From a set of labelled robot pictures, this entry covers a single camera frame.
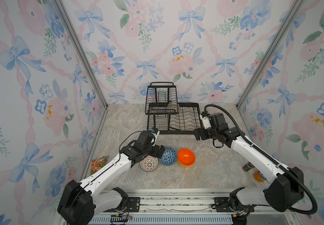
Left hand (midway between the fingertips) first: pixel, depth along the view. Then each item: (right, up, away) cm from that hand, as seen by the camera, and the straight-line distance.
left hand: (158, 145), depth 81 cm
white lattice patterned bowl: (-6, -13, +7) cm, 16 cm away
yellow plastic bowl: (+16, -12, +1) cm, 21 cm away
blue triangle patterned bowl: (+6, -9, +7) cm, 13 cm away
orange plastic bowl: (+17, -8, +4) cm, 19 cm away
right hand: (+25, +9, +2) cm, 27 cm away
